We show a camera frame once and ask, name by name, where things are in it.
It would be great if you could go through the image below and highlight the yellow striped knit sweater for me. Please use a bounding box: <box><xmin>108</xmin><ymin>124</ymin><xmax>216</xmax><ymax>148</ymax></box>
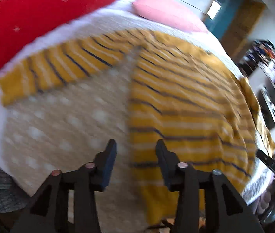
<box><xmin>0</xmin><ymin>28</ymin><xmax>275</xmax><ymax>225</ymax></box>

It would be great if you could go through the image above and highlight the beige white-dotted bedspread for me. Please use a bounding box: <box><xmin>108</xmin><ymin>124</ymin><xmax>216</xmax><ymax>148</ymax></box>
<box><xmin>2</xmin><ymin>50</ymin><xmax>147</xmax><ymax>232</ymax></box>

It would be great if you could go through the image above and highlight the teal wooden-framed door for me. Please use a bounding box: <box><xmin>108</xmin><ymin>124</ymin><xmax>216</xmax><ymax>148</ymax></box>
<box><xmin>203</xmin><ymin>0</ymin><xmax>266</xmax><ymax>58</ymax></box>

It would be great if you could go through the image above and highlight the pink pillow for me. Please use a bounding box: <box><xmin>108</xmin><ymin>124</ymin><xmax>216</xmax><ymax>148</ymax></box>
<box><xmin>132</xmin><ymin>0</ymin><xmax>208</xmax><ymax>33</ymax></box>

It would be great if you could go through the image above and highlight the white bed sheet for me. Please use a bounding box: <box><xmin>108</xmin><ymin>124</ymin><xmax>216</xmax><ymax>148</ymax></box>
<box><xmin>0</xmin><ymin>2</ymin><xmax>269</xmax><ymax>203</ymax></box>

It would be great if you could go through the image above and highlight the cluttered shelf unit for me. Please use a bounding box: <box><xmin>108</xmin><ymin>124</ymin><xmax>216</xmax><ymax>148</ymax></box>
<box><xmin>236</xmin><ymin>38</ymin><xmax>275</xmax><ymax>132</ymax></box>

